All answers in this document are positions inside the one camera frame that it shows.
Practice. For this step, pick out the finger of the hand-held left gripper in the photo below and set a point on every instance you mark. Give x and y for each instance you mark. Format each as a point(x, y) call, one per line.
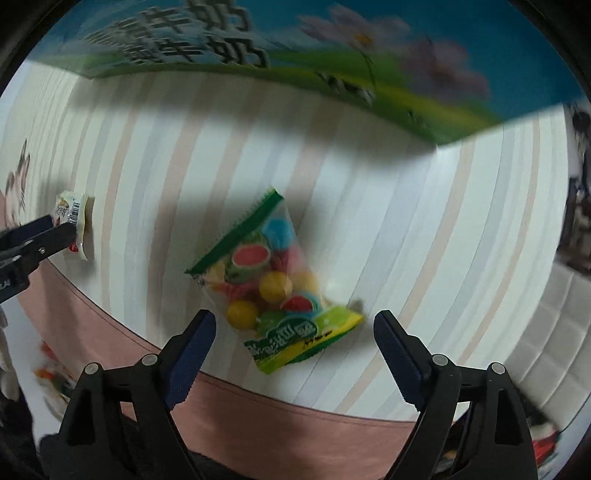
point(51, 244)
point(27, 230)

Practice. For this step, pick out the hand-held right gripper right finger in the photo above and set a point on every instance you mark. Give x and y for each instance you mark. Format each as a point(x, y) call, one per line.
point(399, 355)

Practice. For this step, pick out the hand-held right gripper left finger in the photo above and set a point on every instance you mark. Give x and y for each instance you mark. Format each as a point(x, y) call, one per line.
point(191, 357)

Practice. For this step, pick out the small white red-label packet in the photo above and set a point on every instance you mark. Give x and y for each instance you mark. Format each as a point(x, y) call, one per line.
point(83, 207)

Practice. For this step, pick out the clear green fruit candy bag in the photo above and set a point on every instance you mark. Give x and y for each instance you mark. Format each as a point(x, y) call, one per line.
point(272, 286)

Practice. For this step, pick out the blue green printed cardboard box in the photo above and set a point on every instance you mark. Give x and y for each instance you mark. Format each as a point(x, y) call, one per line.
point(415, 37)

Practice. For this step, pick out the colourful blurred snack packet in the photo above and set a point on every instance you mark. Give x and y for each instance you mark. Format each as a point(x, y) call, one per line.
point(55, 383)

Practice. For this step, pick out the striped cat-print bedsheet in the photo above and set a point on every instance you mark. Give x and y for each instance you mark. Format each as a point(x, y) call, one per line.
point(369, 230)

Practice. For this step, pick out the white quilted cushion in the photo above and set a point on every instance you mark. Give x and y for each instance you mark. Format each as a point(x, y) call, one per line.
point(554, 332)

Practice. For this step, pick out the red bag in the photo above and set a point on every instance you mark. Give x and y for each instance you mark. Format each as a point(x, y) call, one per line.
point(545, 445)

